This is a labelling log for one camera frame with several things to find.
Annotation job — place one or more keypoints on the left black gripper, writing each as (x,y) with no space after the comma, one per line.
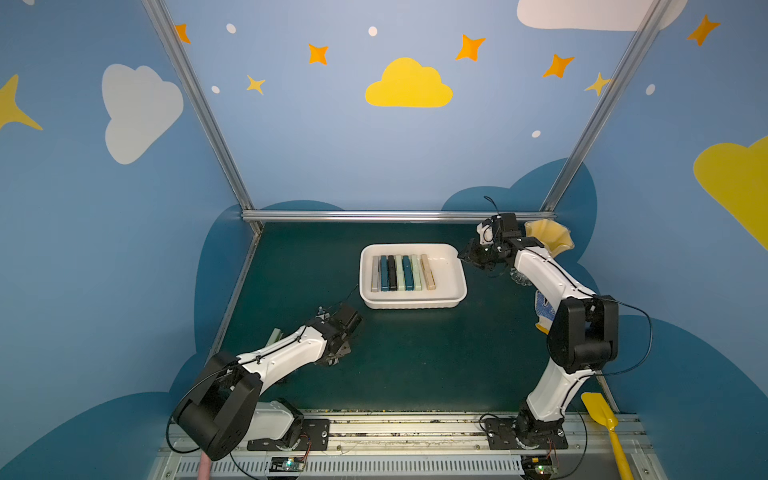
(339,346)

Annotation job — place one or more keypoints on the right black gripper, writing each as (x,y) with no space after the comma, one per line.
(485,253)

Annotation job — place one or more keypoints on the white plastic storage box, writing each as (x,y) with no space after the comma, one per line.
(448,272)

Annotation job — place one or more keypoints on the teal pliers group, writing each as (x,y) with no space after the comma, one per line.
(408,273)
(384,273)

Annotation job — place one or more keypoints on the beige pliers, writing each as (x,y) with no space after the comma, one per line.
(427,273)

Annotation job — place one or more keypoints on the black pliers group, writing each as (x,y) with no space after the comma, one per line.
(392,273)

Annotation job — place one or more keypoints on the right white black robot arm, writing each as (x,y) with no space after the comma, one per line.
(581,340)

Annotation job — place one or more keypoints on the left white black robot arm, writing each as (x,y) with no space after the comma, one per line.
(223,408)

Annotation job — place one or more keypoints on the light green pliers far left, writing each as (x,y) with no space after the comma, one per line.
(275,336)

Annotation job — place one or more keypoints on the yellow ruffled glass vase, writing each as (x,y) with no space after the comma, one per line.
(555,237)

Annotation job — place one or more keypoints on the blue white work glove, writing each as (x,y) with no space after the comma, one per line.
(545,313)

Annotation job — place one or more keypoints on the left green circuit board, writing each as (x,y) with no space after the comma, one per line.
(291,465)

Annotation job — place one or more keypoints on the green circuit board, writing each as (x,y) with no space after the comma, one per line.
(537,468)
(291,465)

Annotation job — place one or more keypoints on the purple toy shovel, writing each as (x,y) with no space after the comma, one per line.
(204,467)

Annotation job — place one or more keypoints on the yellow toy shovel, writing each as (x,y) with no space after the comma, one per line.
(600,411)

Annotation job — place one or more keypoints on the right green circuit board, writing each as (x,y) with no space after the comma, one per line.
(537,468)

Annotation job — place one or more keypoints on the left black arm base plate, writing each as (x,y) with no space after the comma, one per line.
(312,434)

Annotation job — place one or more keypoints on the aluminium rail base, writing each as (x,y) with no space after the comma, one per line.
(408,445)

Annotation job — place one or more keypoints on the aluminium frame rear bar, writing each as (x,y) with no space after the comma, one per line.
(448,217)

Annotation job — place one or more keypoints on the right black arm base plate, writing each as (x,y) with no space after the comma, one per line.
(503,433)

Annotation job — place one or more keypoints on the left aluminium frame post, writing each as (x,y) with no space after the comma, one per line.
(161,20)

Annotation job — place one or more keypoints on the aluminium frame post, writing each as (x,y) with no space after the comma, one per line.
(161,20)
(636,51)

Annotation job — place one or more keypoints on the right aluminium frame post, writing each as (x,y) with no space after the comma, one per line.
(636,51)

